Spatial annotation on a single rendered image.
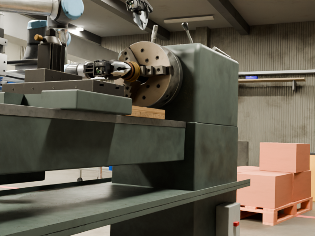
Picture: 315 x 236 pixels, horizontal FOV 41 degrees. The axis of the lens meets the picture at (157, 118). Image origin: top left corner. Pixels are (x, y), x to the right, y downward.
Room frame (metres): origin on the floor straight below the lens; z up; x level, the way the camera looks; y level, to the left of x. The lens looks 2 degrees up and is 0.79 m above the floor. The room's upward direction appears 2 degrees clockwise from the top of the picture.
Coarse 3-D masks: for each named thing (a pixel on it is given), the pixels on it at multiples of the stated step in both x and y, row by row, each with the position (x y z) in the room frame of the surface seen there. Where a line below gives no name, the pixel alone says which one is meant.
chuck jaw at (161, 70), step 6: (144, 66) 1.90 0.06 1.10; (150, 66) 1.89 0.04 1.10; (156, 66) 1.90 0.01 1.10; (162, 66) 1.89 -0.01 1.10; (168, 66) 1.92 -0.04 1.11; (144, 72) 1.90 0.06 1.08; (150, 72) 1.89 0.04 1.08; (156, 72) 1.90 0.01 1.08; (162, 72) 1.89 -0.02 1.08; (168, 72) 1.92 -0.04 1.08
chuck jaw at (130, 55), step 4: (128, 48) 2.00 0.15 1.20; (124, 52) 1.99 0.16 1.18; (128, 52) 1.98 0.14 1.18; (132, 52) 2.01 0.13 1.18; (124, 56) 1.99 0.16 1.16; (128, 56) 1.95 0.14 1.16; (132, 56) 1.98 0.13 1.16; (124, 60) 1.96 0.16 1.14; (128, 60) 1.93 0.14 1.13; (132, 60) 1.95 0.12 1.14; (136, 60) 1.99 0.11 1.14
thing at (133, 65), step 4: (128, 64) 1.85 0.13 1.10; (132, 64) 1.87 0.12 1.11; (136, 64) 1.90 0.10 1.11; (120, 68) 1.90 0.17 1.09; (124, 68) 1.92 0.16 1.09; (132, 68) 1.85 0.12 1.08; (136, 68) 1.88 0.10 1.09; (128, 72) 1.85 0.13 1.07; (132, 72) 1.86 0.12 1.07; (136, 72) 1.88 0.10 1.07; (124, 76) 1.86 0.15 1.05; (128, 76) 1.86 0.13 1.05; (132, 76) 1.87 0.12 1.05; (136, 76) 1.89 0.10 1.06; (128, 80) 1.89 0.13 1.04; (132, 80) 1.90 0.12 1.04
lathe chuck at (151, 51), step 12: (132, 48) 2.01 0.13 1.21; (144, 48) 1.98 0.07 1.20; (156, 48) 1.95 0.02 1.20; (120, 60) 2.05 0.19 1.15; (144, 60) 1.98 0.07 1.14; (156, 60) 1.95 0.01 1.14; (168, 60) 1.92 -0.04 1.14; (120, 84) 2.05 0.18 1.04; (144, 84) 1.98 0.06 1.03; (156, 84) 1.95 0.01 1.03; (168, 84) 1.92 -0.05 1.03; (144, 96) 1.98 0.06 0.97; (156, 96) 1.94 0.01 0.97
